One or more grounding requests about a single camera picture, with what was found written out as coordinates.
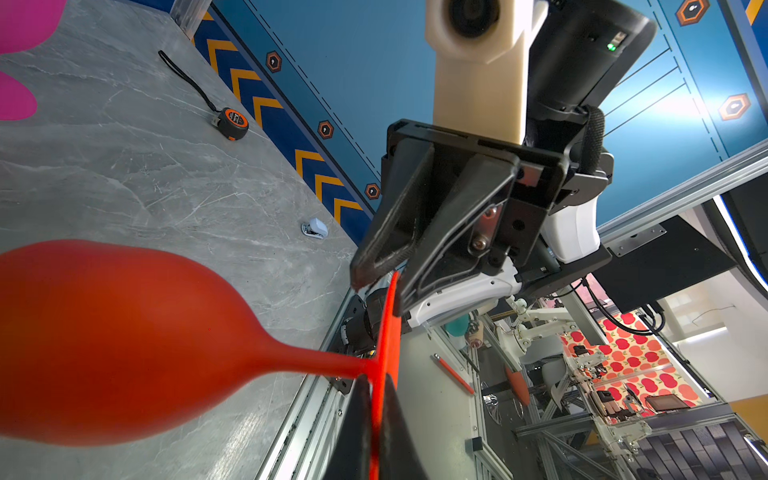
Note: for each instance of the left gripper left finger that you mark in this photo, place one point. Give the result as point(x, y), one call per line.
point(351, 457)

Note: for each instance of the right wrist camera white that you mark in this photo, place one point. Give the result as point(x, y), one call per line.
point(482, 64)

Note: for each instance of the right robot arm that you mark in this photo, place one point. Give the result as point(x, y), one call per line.
point(581, 52)

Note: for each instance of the aluminium front rail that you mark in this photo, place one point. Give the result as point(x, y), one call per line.
point(304, 439)

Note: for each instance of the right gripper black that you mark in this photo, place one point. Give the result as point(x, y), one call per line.
point(482, 202)

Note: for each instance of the red wine glass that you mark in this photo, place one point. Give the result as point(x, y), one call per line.
point(104, 344)

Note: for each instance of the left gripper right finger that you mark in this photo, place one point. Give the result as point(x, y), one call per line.
point(398, 458)

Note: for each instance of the orange black tape measure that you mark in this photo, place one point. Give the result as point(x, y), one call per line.
point(231, 123)

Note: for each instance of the blue white stapler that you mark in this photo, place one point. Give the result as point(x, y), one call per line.
point(315, 228)

